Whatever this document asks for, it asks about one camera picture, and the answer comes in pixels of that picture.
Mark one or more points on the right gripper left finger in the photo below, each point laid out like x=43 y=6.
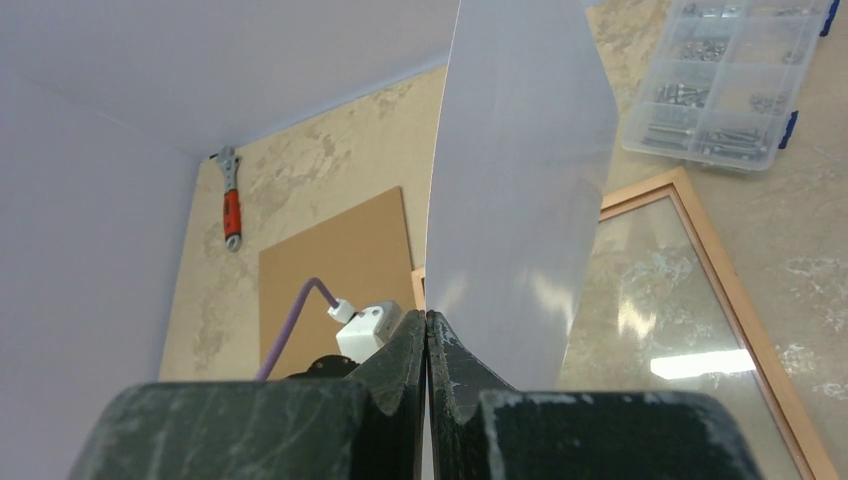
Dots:
x=366 y=425

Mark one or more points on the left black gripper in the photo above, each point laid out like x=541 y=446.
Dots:
x=327 y=367

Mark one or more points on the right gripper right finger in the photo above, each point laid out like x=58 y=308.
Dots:
x=483 y=428

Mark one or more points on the brown cardboard backing board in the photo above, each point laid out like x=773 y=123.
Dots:
x=362 y=255

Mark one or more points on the copper wooden picture frame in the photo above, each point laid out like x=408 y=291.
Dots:
x=813 y=459

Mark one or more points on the plant photo print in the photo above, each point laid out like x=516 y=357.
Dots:
x=525 y=137

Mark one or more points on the clear plastic screw box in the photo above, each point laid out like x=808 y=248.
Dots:
x=722 y=82

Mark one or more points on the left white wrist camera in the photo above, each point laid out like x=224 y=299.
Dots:
x=365 y=331

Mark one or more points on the red handled adjustable wrench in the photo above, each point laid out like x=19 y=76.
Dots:
x=228 y=163

